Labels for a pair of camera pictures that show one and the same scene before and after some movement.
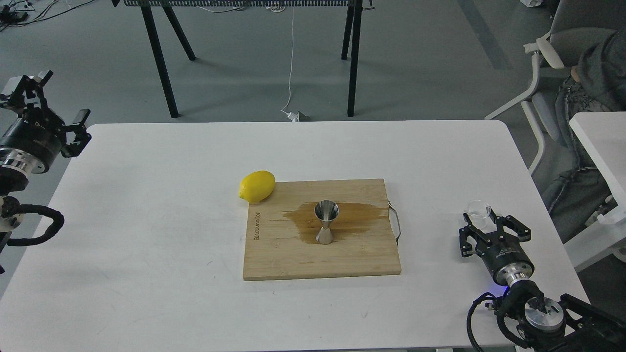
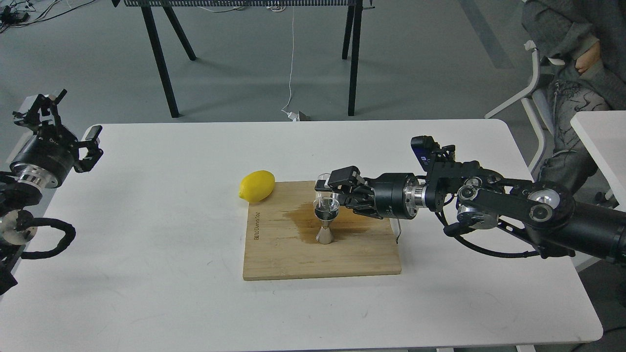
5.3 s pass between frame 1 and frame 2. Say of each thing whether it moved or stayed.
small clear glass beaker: moved
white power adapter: stayed
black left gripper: moved
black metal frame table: stayed
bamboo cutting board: stayed
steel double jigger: stayed
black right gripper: moved
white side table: stayed
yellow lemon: stayed
